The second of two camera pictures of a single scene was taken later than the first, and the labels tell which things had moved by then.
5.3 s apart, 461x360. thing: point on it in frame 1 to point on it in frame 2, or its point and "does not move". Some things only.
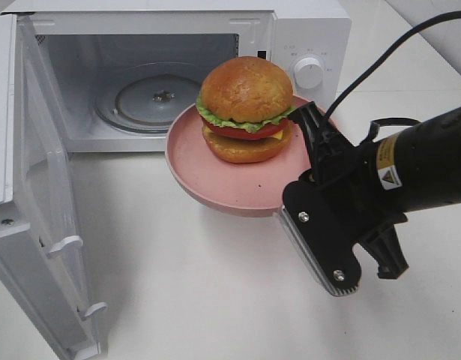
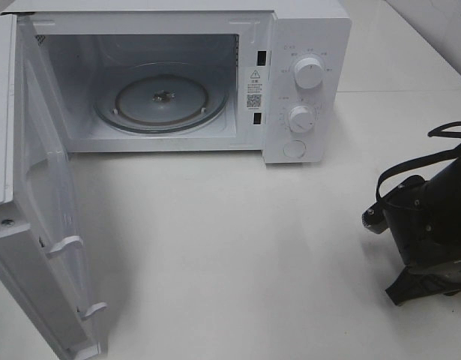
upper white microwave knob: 309,72 does not move
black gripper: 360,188 to 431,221
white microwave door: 34,246 does not move
